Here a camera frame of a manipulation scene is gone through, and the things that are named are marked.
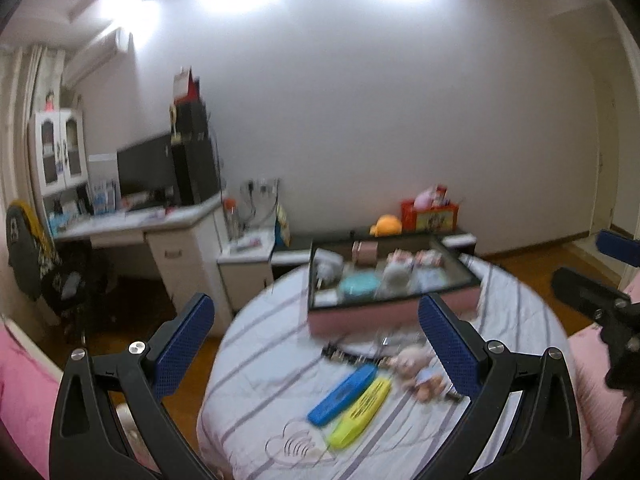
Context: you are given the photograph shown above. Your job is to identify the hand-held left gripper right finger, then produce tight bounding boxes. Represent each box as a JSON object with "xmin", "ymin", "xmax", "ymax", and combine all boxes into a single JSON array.
[{"xmin": 417, "ymin": 294, "xmax": 583, "ymax": 480}]

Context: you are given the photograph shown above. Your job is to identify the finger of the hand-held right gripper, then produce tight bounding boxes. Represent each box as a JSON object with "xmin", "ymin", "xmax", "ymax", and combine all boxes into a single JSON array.
[
  {"xmin": 551, "ymin": 266, "xmax": 633, "ymax": 323},
  {"xmin": 597, "ymin": 230, "xmax": 640, "ymax": 263}
]

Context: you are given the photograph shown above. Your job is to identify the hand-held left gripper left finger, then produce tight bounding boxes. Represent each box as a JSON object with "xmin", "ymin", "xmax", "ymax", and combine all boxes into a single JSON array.
[{"xmin": 48, "ymin": 292, "xmax": 216, "ymax": 480}]

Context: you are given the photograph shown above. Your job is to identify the blond doll figurine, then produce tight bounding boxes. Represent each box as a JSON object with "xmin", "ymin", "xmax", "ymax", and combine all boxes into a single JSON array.
[{"xmin": 410, "ymin": 367, "xmax": 451, "ymax": 403}]

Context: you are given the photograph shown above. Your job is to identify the pink storage box black rim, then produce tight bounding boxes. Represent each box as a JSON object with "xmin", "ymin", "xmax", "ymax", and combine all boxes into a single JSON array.
[{"xmin": 306, "ymin": 234, "xmax": 482, "ymax": 338}]

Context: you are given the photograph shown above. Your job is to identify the yellow plastic case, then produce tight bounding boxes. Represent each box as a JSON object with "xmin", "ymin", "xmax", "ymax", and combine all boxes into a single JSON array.
[{"xmin": 327, "ymin": 377, "xmax": 393, "ymax": 448}]

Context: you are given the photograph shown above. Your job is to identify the teal round compact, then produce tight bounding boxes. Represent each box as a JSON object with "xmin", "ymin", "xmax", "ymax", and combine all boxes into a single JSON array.
[{"xmin": 339, "ymin": 272, "xmax": 378, "ymax": 298}]

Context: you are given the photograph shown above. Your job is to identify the blue plastic case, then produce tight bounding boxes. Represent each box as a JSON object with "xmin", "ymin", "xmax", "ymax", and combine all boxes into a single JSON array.
[{"xmin": 307, "ymin": 364, "xmax": 378, "ymax": 426}]

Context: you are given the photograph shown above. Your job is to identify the round white plug adapter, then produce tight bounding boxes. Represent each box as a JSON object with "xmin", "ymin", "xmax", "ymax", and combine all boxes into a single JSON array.
[{"xmin": 315, "ymin": 255, "xmax": 346, "ymax": 291}]

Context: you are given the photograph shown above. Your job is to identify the clear plastic bag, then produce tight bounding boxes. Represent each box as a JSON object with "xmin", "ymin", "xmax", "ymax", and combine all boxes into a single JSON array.
[{"xmin": 370, "ymin": 330, "xmax": 426, "ymax": 352}]

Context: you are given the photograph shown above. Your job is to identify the clear plastic packet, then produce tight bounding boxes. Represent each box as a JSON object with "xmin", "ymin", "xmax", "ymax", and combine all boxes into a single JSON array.
[{"xmin": 415, "ymin": 270, "xmax": 456, "ymax": 291}]

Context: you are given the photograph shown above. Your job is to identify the pink quilt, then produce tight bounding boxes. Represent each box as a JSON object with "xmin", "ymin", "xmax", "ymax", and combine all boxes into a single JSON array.
[{"xmin": 0, "ymin": 275, "xmax": 640, "ymax": 480}]

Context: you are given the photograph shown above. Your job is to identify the small white side cabinet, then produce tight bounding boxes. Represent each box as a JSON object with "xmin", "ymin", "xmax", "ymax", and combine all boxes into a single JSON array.
[{"xmin": 217, "ymin": 235, "xmax": 276, "ymax": 311}]

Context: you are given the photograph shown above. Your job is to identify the white corner desk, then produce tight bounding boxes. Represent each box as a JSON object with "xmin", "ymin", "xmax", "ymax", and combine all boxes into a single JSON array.
[{"xmin": 50, "ymin": 192, "xmax": 236, "ymax": 326}]

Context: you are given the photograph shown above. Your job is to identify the white door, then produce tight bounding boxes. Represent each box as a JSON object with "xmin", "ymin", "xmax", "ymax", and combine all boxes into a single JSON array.
[{"xmin": 590, "ymin": 35, "xmax": 640, "ymax": 241}]

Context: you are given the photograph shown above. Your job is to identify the rose gold metal cylinder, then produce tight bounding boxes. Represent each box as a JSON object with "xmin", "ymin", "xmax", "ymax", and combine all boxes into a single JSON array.
[{"xmin": 351, "ymin": 241, "xmax": 381, "ymax": 266}]

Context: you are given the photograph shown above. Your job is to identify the red plastic crate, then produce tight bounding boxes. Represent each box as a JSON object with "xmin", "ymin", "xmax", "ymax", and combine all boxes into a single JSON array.
[{"xmin": 401, "ymin": 199, "xmax": 462, "ymax": 233}]

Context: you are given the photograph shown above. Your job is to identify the clear bottle orange cap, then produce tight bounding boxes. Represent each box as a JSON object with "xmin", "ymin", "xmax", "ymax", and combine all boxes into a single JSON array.
[{"xmin": 224, "ymin": 199, "xmax": 240, "ymax": 241}]

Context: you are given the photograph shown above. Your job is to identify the orange octopus plush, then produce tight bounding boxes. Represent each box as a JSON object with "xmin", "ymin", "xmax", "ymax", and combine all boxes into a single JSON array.
[{"xmin": 370, "ymin": 215, "xmax": 402, "ymax": 237}]

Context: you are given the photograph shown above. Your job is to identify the yellow snack bag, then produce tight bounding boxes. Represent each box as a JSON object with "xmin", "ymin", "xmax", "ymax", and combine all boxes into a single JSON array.
[{"xmin": 275, "ymin": 202, "xmax": 292, "ymax": 248}]

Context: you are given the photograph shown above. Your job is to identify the row of books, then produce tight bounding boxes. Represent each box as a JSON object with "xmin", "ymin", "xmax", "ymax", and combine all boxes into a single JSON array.
[{"xmin": 50, "ymin": 180, "xmax": 121, "ymax": 223}]

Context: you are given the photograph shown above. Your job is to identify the black computer tower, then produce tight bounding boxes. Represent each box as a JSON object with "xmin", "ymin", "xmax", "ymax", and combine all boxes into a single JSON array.
[{"xmin": 171, "ymin": 139, "xmax": 223, "ymax": 206}]

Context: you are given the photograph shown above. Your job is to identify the chair with dark clothing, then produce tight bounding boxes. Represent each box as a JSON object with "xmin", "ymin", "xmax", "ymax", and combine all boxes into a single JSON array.
[{"xmin": 5, "ymin": 201, "xmax": 111, "ymax": 321}]

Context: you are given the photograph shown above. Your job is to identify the black computer monitor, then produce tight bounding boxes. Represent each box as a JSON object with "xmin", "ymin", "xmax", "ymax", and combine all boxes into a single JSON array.
[{"xmin": 116, "ymin": 132, "xmax": 176, "ymax": 198}]

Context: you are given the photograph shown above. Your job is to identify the black speaker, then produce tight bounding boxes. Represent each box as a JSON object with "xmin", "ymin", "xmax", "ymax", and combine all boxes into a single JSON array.
[{"xmin": 175, "ymin": 101, "xmax": 208, "ymax": 143}]

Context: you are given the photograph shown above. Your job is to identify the white glass-door cabinet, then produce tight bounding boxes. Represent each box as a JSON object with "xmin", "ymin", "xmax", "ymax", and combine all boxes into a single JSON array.
[{"xmin": 27, "ymin": 108, "xmax": 91, "ymax": 196}]

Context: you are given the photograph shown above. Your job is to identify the red white desk calendar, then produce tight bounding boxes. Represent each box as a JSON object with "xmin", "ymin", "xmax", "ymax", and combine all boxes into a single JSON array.
[{"xmin": 173, "ymin": 66, "xmax": 201, "ymax": 103}]

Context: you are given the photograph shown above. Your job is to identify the beige curtain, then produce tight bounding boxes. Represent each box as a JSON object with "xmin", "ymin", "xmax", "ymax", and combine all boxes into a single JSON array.
[{"xmin": 0, "ymin": 45, "xmax": 66, "ymax": 221}]

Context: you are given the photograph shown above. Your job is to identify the white air conditioner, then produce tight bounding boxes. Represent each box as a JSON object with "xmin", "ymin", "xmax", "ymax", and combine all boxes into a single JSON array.
[{"xmin": 65, "ymin": 30, "xmax": 133, "ymax": 86}]

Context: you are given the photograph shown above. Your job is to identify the black beaded strap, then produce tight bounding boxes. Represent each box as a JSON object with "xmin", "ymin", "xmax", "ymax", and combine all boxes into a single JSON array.
[{"xmin": 321, "ymin": 342, "xmax": 396, "ymax": 368}]

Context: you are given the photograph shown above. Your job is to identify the white wall outlet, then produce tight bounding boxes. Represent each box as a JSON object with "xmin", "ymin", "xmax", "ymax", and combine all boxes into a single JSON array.
[{"xmin": 242, "ymin": 177, "xmax": 280, "ymax": 196}]

